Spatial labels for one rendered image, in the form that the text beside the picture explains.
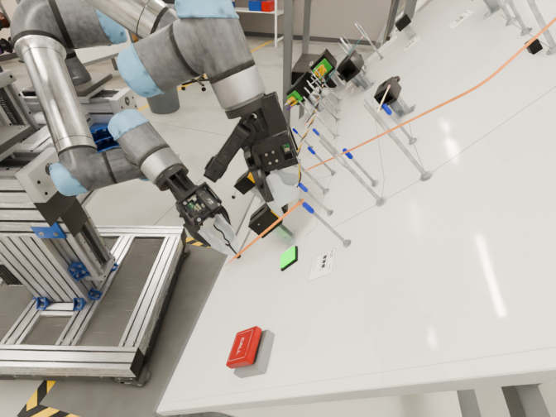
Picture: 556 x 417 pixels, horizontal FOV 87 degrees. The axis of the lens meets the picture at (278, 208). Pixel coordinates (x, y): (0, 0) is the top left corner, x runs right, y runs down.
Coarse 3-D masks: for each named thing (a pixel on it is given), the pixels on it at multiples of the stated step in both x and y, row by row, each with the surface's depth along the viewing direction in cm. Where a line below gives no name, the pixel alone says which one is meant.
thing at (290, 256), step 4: (292, 248) 54; (296, 248) 54; (284, 252) 56; (288, 252) 54; (292, 252) 53; (296, 252) 53; (280, 256) 56; (284, 256) 54; (288, 256) 53; (292, 256) 52; (296, 256) 52; (280, 260) 55; (284, 260) 54; (288, 260) 52; (292, 260) 52; (296, 260) 52; (280, 264) 53; (284, 264) 53; (288, 264) 52; (292, 264) 52; (280, 268) 53; (284, 268) 53
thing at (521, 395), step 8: (528, 384) 46; (536, 384) 46; (504, 392) 48; (512, 392) 47; (520, 392) 46; (528, 392) 46; (536, 392) 46; (512, 400) 46; (520, 400) 45; (528, 400) 45; (536, 400) 45; (512, 408) 46; (520, 408) 44; (528, 408) 44; (536, 408) 44; (544, 408) 44; (512, 416) 46; (520, 416) 44; (528, 416) 43; (536, 416) 43; (544, 416) 43
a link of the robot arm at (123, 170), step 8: (112, 152) 64; (120, 152) 64; (112, 160) 63; (120, 160) 64; (128, 160) 63; (112, 168) 63; (120, 168) 64; (128, 168) 64; (136, 168) 65; (120, 176) 65; (128, 176) 66; (136, 176) 67; (144, 176) 69
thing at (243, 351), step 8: (248, 328) 42; (256, 328) 41; (240, 336) 43; (248, 336) 41; (256, 336) 41; (232, 344) 43; (240, 344) 41; (248, 344) 40; (256, 344) 40; (232, 352) 41; (240, 352) 40; (248, 352) 39; (232, 360) 40; (240, 360) 39; (248, 360) 38; (232, 368) 41
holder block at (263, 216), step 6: (264, 204) 57; (258, 210) 57; (264, 210) 55; (270, 210) 54; (252, 216) 58; (258, 216) 55; (264, 216) 54; (270, 216) 54; (252, 222) 55; (258, 222) 55; (264, 222) 55; (270, 222) 55; (282, 222) 55; (252, 228) 56; (258, 228) 56; (264, 228) 56; (258, 234) 57; (264, 234) 56
